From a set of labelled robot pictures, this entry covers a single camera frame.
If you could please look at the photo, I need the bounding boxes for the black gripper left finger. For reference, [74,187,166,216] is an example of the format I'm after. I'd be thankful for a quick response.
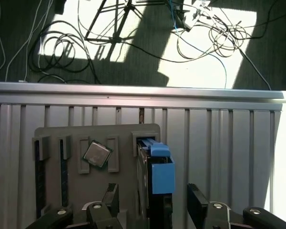
[25,183,124,229]

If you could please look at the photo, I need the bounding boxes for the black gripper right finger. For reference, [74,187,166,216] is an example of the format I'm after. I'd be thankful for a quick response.
[187,183,286,229]

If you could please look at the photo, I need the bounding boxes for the hard disk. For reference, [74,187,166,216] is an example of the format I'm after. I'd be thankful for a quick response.
[136,137,176,229]

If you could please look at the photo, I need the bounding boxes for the grey parts rack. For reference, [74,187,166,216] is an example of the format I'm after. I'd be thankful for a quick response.
[32,123,162,229]

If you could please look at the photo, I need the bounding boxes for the silver CPU chip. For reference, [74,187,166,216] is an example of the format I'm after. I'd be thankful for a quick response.
[82,140,113,170]

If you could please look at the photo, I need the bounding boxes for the black floor tripod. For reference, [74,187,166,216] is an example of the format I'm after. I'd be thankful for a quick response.
[84,0,143,46]

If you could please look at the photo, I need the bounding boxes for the white power strip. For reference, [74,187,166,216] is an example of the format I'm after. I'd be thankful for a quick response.
[176,0,213,31]

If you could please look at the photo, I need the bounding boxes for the dark power adapter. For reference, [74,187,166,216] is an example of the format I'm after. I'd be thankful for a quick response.
[54,0,65,14]

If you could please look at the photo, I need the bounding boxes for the blue floor cable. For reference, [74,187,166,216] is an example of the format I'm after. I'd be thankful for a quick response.
[168,0,229,89]

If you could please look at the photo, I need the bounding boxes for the black coiled floor cable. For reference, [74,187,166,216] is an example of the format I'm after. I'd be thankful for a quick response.
[28,20,102,84]

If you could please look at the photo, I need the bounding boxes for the thin tangled cables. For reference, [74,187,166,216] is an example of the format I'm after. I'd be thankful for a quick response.
[176,14,250,59]

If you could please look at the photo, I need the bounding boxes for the white floor cable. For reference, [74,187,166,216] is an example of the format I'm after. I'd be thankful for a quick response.
[0,0,55,83]

